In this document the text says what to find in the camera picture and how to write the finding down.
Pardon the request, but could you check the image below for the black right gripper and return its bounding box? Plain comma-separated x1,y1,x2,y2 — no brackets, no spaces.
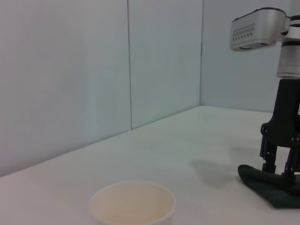
258,78,300,187

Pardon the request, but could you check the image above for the white paper cup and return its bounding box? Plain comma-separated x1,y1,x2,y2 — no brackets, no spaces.
90,180,177,225

